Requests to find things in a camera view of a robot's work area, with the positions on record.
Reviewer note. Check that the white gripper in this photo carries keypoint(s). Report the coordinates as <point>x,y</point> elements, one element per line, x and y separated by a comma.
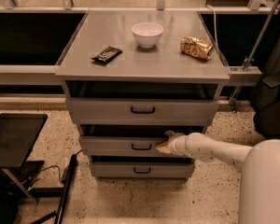
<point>174,146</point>

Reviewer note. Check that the grey drawer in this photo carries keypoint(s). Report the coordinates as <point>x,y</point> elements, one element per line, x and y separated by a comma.
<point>141,167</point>
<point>127,140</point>
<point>140,103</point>

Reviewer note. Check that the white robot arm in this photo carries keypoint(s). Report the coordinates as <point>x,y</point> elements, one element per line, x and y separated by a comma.
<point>259,198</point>

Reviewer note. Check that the grey bottom drawer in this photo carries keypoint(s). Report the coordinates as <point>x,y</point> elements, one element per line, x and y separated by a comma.
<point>141,167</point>

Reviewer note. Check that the grey drawer cabinet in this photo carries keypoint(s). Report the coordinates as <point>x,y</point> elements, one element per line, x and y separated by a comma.
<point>163,63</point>

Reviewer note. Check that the grey top drawer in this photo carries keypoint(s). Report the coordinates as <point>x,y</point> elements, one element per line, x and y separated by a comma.
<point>140,103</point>

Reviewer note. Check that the crushed gold can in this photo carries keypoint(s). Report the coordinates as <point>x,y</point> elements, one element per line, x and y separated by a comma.
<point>196,47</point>

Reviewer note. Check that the black pole on floor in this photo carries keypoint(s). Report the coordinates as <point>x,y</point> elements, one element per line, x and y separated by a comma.
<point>62,193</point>

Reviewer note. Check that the black snack bar wrapper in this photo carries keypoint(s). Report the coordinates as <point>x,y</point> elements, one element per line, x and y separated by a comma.
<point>107,55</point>

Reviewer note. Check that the white bowl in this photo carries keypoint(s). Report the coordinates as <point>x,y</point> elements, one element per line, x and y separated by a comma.
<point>147,34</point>

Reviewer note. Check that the black office chair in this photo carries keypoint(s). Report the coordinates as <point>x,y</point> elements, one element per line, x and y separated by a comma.
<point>266,97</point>

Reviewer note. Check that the black side table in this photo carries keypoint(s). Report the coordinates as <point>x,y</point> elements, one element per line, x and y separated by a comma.
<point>18,133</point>

